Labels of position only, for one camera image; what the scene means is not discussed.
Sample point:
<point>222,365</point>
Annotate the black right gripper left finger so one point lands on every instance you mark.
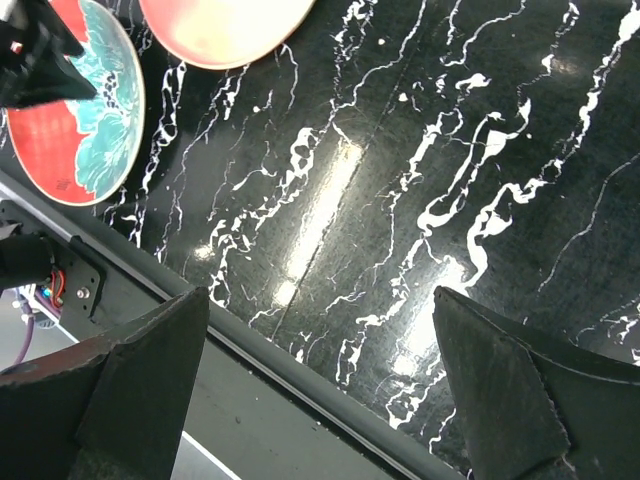
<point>110,407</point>

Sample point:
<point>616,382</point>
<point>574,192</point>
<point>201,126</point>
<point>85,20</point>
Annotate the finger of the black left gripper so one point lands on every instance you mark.
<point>36,46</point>

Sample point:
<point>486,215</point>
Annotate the red teal glazed plate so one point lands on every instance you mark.
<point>79,152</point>

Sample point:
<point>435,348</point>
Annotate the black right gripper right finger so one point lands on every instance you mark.
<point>532,406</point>

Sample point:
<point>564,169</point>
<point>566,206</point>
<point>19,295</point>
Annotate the pink cream tree plate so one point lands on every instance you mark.
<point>220,35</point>

